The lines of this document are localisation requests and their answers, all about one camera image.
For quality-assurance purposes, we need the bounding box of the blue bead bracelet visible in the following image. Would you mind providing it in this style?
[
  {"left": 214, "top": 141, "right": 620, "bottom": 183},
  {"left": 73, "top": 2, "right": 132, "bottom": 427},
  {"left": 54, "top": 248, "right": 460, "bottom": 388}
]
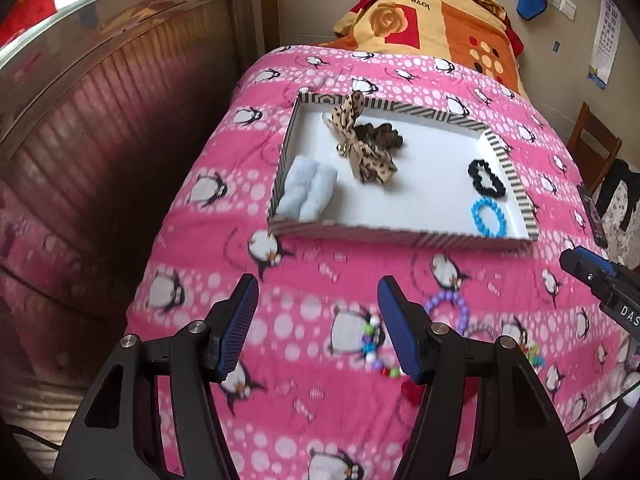
[{"left": 471, "top": 197, "right": 508, "bottom": 237}]

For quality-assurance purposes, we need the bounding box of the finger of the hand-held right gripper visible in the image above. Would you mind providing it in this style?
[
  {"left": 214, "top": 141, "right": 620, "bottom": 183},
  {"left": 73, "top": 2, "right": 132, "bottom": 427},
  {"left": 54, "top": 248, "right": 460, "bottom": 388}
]
[{"left": 559, "top": 246, "right": 625, "bottom": 288}]

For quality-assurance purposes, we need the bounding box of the orange yellow pillow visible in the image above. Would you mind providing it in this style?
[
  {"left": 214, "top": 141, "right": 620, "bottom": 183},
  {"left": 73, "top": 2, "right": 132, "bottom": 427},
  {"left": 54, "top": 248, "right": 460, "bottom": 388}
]
[{"left": 320, "top": 0, "right": 526, "bottom": 98}]

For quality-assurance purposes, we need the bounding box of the black scrunchie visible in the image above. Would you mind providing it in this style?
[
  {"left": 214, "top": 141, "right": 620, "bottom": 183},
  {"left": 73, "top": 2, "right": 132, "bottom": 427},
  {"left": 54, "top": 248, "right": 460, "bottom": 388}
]
[{"left": 468, "top": 158, "right": 507, "bottom": 195}]

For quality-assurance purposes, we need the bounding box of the striped cardboard box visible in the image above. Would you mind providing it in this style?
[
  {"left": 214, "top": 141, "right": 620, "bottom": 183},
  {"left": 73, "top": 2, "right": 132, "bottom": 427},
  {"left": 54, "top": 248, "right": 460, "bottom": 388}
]
[{"left": 266, "top": 87, "right": 541, "bottom": 256}]

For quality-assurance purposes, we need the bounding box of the red hair bow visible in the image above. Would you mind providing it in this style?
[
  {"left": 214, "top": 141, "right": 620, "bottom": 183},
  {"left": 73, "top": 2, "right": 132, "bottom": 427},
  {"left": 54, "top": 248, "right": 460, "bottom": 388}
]
[{"left": 400, "top": 380, "right": 427, "bottom": 405}]

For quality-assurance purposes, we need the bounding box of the brown scrunchie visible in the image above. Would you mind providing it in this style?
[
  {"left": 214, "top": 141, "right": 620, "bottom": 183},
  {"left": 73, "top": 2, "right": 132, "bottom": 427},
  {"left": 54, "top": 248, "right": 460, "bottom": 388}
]
[{"left": 352, "top": 122, "right": 407, "bottom": 152}]

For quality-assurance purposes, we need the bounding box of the black garment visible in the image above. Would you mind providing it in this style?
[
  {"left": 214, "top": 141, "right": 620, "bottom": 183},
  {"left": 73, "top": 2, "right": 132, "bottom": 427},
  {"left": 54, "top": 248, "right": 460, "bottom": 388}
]
[{"left": 595, "top": 158, "right": 640, "bottom": 231}]

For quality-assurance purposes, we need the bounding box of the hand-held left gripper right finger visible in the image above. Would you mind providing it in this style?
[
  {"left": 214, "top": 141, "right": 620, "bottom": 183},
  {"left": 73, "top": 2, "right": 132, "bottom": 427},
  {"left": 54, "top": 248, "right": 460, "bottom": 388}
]
[{"left": 377, "top": 276, "right": 581, "bottom": 480}]

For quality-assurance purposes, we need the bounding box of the white patterned cloth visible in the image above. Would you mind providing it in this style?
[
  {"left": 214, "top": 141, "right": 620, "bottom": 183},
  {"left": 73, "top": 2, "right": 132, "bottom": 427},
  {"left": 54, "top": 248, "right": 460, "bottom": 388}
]
[{"left": 600, "top": 180, "right": 640, "bottom": 267}]

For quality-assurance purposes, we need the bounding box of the purple bead bracelet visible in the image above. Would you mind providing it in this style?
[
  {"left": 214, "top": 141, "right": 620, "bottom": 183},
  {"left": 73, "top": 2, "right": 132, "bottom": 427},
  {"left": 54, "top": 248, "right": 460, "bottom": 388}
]
[{"left": 424, "top": 291, "right": 471, "bottom": 337}]

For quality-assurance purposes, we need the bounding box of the wooden bed board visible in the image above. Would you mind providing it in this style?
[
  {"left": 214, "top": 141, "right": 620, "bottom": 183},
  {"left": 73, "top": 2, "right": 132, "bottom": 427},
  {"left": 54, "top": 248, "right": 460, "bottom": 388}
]
[{"left": 0, "top": 0, "right": 266, "bottom": 346}]

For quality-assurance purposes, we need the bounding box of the pink penguin print blanket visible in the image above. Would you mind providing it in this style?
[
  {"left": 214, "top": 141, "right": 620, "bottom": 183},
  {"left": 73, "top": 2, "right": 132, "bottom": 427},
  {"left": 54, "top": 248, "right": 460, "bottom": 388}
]
[{"left": 125, "top": 45, "right": 632, "bottom": 480}]

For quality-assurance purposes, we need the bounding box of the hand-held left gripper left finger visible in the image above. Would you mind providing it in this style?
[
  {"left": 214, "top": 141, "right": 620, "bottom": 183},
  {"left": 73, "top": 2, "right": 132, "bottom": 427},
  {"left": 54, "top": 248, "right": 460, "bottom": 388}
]
[{"left": 52, "top": 274, "right": 260, "bottom": 480}]

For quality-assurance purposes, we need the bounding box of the wall calendar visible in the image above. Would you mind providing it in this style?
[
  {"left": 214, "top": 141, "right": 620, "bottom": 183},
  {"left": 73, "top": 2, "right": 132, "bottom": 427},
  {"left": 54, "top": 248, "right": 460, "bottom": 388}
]
[{"left": 589, "top": 0, "right": 623, "bottom": 88}]

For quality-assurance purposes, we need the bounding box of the black cable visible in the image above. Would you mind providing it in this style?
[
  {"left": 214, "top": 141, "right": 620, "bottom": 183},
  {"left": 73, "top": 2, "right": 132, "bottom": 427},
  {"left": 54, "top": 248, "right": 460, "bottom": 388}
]
[
  {"left": 7, "top": 424, "right": 63, "bottom": 455},
  {"left": 565, "top": 374, "right": 640, "bottom": 436}
]

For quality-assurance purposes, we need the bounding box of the red cloth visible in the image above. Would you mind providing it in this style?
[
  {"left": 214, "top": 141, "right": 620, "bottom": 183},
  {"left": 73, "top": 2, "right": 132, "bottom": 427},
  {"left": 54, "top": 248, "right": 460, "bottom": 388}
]
[{"left": 0, "top": 0, "right": 56, "bottom": 53}]

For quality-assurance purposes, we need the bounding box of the multicolour bead bracelet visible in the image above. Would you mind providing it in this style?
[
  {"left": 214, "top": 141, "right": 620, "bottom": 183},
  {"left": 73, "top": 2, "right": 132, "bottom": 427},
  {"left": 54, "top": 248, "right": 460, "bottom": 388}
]
[{"left": 361, "top": 314, "right": 402, "bottom": 380}]

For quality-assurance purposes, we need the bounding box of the white wall switch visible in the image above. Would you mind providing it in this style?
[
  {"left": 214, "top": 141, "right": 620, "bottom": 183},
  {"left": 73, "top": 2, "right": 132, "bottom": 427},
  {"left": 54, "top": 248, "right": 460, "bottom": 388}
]
[{"left": 547, "top": 0, "right": 577, "bottom": 21}]

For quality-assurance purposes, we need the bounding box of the light blue fluffy scrunchie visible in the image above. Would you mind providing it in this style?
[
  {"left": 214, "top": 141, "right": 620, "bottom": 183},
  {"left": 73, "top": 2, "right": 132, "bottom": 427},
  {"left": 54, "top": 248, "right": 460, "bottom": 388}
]
[{"left": 277, "top": 156, "right": 338, "bottom": 222}]

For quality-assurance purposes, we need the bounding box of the wooden chair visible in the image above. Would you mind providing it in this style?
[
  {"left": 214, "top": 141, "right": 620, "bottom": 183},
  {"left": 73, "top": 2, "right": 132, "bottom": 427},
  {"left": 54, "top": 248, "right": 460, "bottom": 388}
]
[{"left": 567, "top": 101, "right": 623, "bottom": 196}]

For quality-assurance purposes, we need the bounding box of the leopard print hair bow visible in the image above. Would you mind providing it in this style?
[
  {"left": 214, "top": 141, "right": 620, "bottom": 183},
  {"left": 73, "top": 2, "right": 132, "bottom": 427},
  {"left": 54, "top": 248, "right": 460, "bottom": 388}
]
[{"left": 322, "top": 91, "right": 399, "bottom": 184}]

